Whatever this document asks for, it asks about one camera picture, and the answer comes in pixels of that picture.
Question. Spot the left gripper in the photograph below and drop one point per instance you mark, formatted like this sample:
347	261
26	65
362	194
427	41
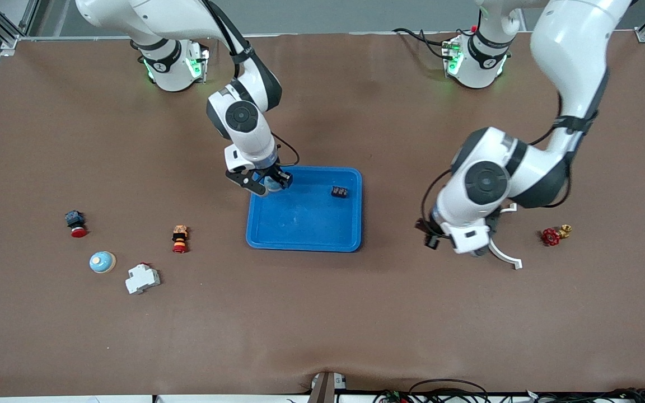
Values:
428	233

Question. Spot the blue dome bell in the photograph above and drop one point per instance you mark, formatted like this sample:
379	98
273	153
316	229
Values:
102	262
272	183

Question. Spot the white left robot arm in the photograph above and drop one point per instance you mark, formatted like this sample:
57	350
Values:
487	182

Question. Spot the brass valve red handwheel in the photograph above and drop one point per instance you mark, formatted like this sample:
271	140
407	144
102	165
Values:
550	237

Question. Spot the orange and red push button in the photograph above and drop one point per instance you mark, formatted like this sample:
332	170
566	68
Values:
180	235

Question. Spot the blue plastic tray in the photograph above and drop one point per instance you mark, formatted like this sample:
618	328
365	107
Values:
305	218

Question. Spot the white semicircular bracket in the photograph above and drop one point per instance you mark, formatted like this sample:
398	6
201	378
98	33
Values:
510	261

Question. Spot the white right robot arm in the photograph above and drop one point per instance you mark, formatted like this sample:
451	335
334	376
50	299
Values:
241	117

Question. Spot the white circuit breaker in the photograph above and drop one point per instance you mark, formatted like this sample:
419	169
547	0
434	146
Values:
142	279

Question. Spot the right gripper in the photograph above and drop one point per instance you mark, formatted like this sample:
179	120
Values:
281	176

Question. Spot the red mushroom button black body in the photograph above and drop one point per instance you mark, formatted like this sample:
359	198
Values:
75	219

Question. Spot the metal stand bracket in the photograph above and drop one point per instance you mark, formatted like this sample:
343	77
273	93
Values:
323	389

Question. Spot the small black connector block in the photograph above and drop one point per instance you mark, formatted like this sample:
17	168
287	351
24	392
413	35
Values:
339	192

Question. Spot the brown table mat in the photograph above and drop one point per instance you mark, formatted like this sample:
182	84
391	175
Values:
322	313

